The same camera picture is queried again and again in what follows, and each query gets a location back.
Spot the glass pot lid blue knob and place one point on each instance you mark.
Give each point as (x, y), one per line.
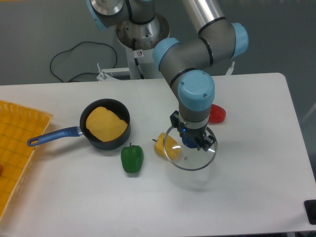
(190, 159)

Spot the yellow bell pepper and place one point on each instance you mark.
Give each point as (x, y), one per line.
(168, 148)

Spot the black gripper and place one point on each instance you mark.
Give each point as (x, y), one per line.
(193, 129)

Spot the dark saucepan blue handle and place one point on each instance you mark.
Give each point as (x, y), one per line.
(76, 131)

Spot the yellow plastic basket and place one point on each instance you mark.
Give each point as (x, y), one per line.
(17, 125)

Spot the yellow bread slice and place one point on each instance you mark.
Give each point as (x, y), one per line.
(105, 125)

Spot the red bell pepper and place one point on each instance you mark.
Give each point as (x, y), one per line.
(217, 114)

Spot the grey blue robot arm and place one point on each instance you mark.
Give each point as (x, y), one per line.
(195, 91)

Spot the black device at table edge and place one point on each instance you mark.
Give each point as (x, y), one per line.
(310, 207)

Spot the green bell pepper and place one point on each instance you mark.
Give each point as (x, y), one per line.
(132, 157)

